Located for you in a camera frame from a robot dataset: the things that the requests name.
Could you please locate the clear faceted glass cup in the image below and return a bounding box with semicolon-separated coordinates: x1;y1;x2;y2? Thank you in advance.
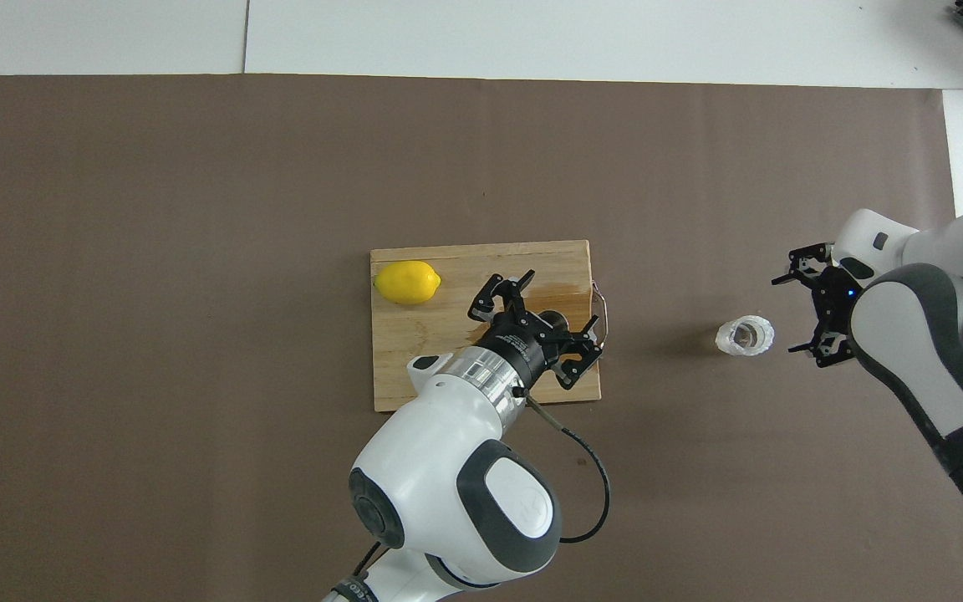
715;314;776;358

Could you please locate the wooden cutting board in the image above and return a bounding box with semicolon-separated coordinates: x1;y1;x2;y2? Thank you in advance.
370;240;612;413

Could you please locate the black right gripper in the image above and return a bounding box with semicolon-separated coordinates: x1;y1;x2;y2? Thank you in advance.
772;242;864;370

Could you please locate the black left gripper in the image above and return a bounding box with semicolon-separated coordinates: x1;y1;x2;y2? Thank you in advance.
468;270;604;390

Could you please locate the yellow lemon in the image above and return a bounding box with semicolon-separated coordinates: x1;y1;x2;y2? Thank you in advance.
374;260;442;306

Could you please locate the brown paper table mat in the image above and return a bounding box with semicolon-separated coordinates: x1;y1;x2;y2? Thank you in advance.
0;74;963;602

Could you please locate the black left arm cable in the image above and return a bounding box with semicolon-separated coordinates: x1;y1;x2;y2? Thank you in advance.
519;386;614;546

